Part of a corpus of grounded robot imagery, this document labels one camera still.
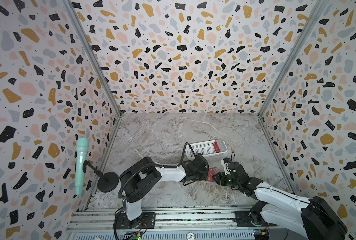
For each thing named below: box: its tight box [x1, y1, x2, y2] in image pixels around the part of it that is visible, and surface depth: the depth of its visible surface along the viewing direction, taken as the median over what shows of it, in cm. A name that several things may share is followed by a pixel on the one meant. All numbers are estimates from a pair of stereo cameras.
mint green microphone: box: [75, 137, 89, 196], surface depth 64 cm
